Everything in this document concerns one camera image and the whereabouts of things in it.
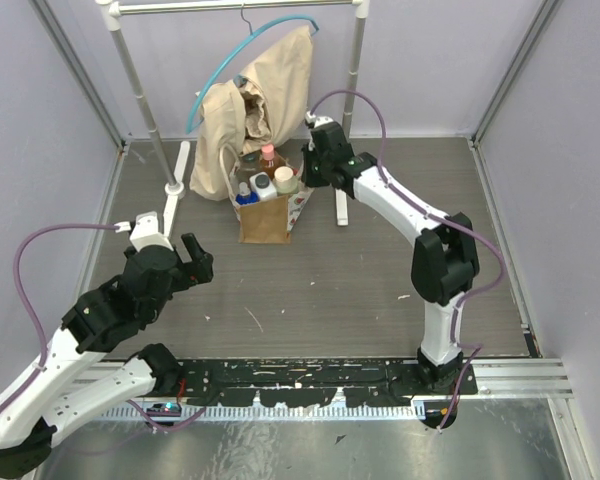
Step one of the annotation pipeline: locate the beige cloth garment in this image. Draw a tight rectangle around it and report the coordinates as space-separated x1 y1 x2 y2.
189 25 314 201

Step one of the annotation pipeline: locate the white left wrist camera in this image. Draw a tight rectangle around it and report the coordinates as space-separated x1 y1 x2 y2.
114 211 174 252

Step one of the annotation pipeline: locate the canvas tote bag with handles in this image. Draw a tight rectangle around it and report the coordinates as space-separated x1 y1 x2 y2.
219 145 313 244

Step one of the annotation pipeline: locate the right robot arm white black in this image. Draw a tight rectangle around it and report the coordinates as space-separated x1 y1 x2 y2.
302 117 480 394

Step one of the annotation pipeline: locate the white metal clothes rack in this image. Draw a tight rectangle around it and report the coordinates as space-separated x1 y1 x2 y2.
94 1 371 236

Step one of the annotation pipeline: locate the white bottle grey cap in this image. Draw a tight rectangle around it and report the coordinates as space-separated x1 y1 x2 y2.
249 172 278 201

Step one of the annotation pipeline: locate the small green led board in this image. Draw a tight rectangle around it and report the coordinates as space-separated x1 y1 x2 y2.
146 401 182 417

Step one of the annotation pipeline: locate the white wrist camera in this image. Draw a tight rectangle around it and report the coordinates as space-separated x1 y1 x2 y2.
305 111 334 130
114 211 174 252

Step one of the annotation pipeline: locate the blue clothes hanger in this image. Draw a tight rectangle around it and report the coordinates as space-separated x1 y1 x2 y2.
185 14 320 135

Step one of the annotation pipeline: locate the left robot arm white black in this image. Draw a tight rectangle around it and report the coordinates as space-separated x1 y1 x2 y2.
0 233 213 479

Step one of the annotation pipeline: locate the blue bottle white pump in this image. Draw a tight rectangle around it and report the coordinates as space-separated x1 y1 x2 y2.
235 182 259 206

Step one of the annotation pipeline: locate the cream lid green jar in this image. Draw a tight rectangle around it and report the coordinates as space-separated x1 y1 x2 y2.
273 166 298 195

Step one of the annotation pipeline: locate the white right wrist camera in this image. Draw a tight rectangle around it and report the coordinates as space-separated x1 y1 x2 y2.
305 111 334 130

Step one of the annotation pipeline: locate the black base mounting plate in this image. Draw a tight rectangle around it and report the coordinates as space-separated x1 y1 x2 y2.
124 357 479 409

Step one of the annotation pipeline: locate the pink cap amber bottle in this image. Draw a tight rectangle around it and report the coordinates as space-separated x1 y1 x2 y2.
259 143 287 179

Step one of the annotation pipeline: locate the white slotted cable duct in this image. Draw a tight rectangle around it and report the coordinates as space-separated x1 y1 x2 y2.
97 401 426 423

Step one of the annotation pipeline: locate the dark cap clear bottle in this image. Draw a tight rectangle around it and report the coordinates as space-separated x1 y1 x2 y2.
236 152 261 184

